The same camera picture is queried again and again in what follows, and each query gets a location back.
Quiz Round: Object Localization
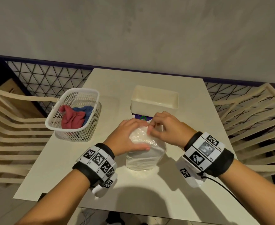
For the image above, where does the white tissues pack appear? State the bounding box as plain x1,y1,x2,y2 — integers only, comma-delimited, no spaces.
125,125,167,172

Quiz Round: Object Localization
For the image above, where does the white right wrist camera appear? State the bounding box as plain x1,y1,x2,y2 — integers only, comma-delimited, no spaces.
176,157,207,188

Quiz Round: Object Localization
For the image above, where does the person's left forearm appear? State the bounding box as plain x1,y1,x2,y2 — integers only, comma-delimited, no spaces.
15,170,92,225

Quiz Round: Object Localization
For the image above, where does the cream slatted chair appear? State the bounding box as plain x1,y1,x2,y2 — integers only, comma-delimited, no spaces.
213,82,275,178
0,84,60,184

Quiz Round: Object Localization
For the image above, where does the blue cloth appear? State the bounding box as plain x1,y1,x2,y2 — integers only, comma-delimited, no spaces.
72,105,94,127

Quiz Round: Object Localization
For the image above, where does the purple round sticker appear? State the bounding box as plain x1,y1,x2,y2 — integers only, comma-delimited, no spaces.
132,112,153,123

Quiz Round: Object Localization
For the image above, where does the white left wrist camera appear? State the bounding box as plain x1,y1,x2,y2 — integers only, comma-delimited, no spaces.
92,172,118,198

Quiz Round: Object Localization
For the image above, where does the person's left hand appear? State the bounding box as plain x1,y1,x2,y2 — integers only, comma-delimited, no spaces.
103,118,151,157

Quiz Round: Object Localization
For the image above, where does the black marker-tagged right wristband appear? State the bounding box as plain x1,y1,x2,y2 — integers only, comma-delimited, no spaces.
183,131,235,178

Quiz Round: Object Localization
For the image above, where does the brown cardboard box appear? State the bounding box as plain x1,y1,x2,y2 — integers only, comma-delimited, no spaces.
0,78,46,120

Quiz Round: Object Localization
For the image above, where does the white plastic mesh basket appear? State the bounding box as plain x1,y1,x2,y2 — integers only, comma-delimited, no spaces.
45,88,102,143

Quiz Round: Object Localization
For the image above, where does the black wire mesh fence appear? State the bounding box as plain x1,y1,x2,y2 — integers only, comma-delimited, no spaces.
0,55,275,138

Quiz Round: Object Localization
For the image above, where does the black right camera cable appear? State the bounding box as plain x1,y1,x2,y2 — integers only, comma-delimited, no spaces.
199,172,246,207

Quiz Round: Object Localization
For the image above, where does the black marker-tagged wristband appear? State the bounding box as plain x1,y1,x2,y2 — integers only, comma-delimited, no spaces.
72,143,118,188
183,131,235,178

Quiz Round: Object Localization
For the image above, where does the cream tissue box base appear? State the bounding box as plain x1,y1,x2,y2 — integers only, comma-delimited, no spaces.
130,85,180,117

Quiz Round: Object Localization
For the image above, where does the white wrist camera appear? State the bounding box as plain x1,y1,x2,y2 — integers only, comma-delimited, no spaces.
92,172,118,198
176,157,207,188

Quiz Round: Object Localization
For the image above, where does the person's right hand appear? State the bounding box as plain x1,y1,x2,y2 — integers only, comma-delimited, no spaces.
146,111,197,149

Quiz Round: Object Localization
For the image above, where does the black marker-tagged left wristband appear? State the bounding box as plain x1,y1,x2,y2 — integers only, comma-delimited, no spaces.
72,143,118,188

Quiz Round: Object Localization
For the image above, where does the red cloth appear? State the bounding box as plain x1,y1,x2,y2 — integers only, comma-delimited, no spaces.
59,105,87,130

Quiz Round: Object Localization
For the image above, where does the person's right forearm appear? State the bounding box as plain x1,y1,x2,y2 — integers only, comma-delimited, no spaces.
219,159,275,225

